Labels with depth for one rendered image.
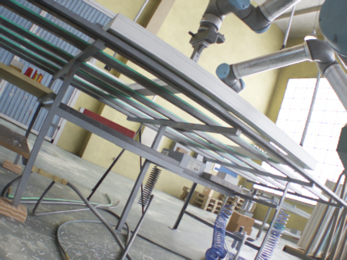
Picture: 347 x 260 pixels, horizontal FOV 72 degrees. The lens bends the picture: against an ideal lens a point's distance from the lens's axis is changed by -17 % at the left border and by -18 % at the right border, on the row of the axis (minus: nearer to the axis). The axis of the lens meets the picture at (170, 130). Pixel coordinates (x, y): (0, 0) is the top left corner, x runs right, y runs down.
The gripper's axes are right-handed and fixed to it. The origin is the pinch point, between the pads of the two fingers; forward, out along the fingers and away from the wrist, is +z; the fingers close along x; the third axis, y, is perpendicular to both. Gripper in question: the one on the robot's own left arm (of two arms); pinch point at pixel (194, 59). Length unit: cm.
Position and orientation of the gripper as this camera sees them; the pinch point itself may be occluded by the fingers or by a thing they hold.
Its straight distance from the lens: 116.0
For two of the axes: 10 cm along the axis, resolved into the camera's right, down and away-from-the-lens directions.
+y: -7.7, -4.2, -4.8
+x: 5.0, 0.7, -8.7
